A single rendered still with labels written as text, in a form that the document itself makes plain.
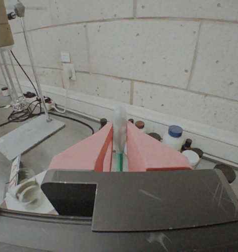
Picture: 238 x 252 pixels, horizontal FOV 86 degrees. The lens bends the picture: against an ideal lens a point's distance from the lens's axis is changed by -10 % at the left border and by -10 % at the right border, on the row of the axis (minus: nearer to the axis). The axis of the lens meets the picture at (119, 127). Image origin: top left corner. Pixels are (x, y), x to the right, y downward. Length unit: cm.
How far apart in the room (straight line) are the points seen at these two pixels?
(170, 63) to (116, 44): 22
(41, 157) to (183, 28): 67
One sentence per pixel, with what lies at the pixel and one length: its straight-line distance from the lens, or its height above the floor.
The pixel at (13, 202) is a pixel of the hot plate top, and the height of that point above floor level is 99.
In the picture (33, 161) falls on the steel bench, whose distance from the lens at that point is 63.
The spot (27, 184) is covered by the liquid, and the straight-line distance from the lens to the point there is 38.
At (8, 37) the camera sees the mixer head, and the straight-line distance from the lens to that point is 64.
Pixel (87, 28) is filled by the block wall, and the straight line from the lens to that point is 71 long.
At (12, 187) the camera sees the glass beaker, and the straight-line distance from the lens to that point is 38.
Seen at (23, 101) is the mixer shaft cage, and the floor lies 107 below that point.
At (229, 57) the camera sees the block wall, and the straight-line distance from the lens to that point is 54.
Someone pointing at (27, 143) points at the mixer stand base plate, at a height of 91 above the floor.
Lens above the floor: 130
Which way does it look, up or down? 35 degrees down
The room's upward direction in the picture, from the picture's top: straight up
